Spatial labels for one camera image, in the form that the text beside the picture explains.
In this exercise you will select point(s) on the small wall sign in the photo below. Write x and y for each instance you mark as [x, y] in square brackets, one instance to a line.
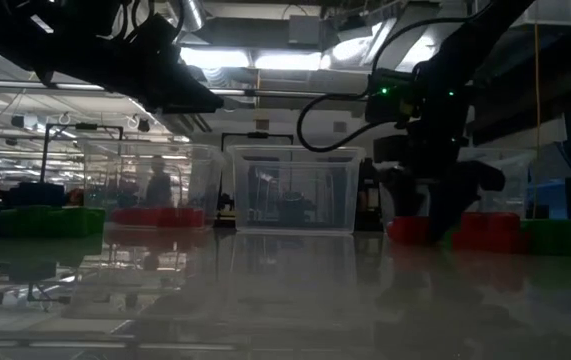
[262, 124]

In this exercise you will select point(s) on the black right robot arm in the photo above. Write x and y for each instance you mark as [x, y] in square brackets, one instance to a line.
[470, 45]

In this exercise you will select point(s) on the grey ceiling box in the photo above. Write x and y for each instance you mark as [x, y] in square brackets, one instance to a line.
[305, 30]

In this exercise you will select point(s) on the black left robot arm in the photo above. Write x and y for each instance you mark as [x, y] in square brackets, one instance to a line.
[15, 30]

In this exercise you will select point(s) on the silver ribbed duct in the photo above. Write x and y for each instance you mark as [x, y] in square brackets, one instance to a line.
[195, 15]

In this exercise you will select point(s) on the ceiling light panel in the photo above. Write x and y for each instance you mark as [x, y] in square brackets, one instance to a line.
[215, 57]
[290, 61]

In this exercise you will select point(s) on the grey wall plate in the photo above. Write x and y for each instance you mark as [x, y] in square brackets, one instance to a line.
[340, 126]

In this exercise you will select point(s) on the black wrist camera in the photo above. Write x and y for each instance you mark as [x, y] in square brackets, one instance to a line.
[390, 102]

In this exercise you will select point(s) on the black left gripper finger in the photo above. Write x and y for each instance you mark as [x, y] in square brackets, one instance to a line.
[195, 102]

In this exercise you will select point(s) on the horizontal ceiling pipe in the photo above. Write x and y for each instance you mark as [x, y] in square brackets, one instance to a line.
[290, 93]

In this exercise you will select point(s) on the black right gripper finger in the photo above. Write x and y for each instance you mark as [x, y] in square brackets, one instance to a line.
[452, 195]
[405, 192]

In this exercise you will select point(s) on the black gantry frame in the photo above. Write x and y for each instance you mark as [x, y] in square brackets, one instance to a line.
[257, 135]
[82, 126]

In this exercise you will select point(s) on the large silver air duct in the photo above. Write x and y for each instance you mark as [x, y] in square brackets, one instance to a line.
[350, 50]

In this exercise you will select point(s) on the clear plastic bin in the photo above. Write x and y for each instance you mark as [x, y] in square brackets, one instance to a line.
[315, 175]
[517, 180]
[115, 165]

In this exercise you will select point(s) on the person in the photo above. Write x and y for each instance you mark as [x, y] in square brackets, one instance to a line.
[157, 185]

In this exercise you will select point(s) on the black frame bracket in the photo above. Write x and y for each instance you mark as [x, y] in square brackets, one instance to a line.
[369, 195]

